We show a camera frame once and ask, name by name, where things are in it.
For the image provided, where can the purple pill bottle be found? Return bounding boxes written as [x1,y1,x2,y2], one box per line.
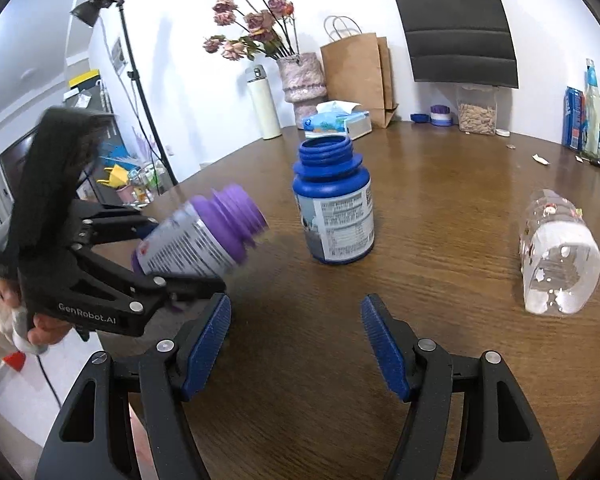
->
[132,184,268,278]

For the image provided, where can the blue pill bottle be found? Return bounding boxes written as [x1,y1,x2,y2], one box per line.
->
[292,134,375,264]

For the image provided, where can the clear glass cup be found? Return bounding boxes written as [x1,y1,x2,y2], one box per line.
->
[519,188,600,316]

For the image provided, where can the person's left hand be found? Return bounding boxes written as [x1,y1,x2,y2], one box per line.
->
[0,278,72,351]

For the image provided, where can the grey cabinet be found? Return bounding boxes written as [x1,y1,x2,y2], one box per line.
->
[64,70,125,206]

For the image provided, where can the yellow toy object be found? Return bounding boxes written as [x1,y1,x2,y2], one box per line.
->
[97,165,129,190]

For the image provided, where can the black light stand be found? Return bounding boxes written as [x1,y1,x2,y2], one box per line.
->
[114,0,178,185]

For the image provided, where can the white thermos bottle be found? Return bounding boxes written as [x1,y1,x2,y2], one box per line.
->
[246,64,282,140]

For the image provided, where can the dried pink flowers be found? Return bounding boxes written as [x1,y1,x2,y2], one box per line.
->
[202,0,300,61]

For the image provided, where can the pink knitted vase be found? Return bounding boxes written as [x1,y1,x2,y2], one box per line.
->
[277,52,327,129]

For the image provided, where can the blue tissue pack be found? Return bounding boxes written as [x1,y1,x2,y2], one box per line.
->
[302,101,373,140]

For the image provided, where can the brown paper bag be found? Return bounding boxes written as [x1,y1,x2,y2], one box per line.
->
[321,15,398,128]

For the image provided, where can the blue soda can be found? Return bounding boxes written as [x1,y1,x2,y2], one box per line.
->
[562,87,585,152]

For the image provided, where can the purple white bottle cap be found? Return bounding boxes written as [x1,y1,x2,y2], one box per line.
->
[429,105,454,127]

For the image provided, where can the blue bottle cap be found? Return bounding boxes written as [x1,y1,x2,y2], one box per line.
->
[411,113,430,124]

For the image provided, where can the clear spray bottle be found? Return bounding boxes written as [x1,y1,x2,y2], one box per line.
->
[583,58,600,158]

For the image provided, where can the black paper bag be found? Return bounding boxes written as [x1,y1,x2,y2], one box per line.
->
[396,0,518,89]

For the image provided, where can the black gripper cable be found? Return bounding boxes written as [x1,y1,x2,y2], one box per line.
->
[34,353,64,409]

